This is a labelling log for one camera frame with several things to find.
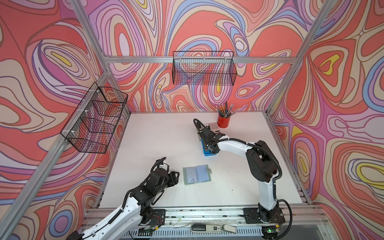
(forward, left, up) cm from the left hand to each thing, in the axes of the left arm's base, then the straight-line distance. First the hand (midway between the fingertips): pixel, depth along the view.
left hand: (179, 174), depth 82 cm
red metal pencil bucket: (+38, -30, 0) cm, 49 cm away
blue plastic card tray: (+15, -17, -4) cm, 23 cm away
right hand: (+20, -21, -3) cm, 29 cm away
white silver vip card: (+1, -7, -5) cm, 8 cm away
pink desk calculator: (+37, -23, -3) cm, 43 cm away
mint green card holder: (+2, -10, -5) cm, 11 cm away
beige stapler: (+14, -12, +14) cm, 23 cm away
